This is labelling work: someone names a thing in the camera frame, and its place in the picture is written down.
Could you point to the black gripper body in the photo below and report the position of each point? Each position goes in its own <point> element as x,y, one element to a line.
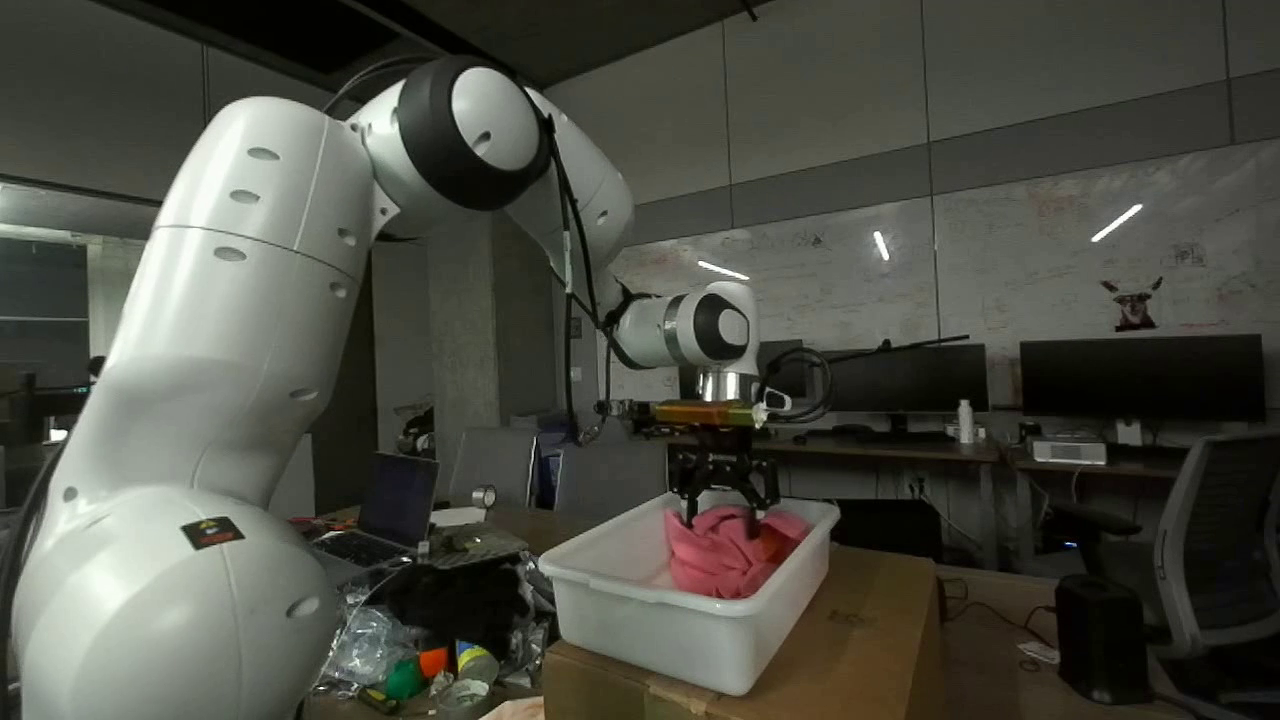
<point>723,464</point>

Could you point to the pink shirt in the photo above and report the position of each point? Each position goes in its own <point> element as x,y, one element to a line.
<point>724,553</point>

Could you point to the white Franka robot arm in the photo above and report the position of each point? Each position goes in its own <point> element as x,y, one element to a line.
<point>203,333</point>

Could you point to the white plastic basket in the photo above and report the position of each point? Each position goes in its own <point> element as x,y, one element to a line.
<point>665,646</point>

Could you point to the dark grey chair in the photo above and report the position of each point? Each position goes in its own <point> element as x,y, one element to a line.
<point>602,478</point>

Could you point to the long wooden desk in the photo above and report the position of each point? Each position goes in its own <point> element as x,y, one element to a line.
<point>865,452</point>

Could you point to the brown cardboard box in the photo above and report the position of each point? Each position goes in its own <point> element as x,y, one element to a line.
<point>865,642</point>

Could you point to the white bottle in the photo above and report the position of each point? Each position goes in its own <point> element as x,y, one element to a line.
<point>966,424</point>

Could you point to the white tape roll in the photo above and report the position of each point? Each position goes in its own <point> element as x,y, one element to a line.
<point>457,517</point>

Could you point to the black case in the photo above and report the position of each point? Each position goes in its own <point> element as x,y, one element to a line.
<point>452,602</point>

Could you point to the yellow green tennis ball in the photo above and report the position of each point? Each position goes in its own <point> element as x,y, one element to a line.
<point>476,663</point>

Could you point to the small orange object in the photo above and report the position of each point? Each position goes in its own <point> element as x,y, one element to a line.
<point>432,663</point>

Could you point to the flat white desk box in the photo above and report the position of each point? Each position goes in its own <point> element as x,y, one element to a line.
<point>1067,452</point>

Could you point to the small green toy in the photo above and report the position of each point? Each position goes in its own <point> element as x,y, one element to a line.
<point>407,680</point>

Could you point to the crumpled clear plastic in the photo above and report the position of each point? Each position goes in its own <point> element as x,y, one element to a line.
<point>354,642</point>

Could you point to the black floor speaker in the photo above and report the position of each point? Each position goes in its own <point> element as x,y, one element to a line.
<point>1105,642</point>

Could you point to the small white desk gadget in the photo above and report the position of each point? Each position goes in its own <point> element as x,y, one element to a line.
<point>1128,433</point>

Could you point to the wide black computer monitor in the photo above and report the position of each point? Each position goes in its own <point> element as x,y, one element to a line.
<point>1140,376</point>

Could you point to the grey mesh office chair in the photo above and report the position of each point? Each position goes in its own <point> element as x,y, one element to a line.
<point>1227,534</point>

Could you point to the small wall sticker figure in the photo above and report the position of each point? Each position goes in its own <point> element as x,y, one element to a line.
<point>1135,311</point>

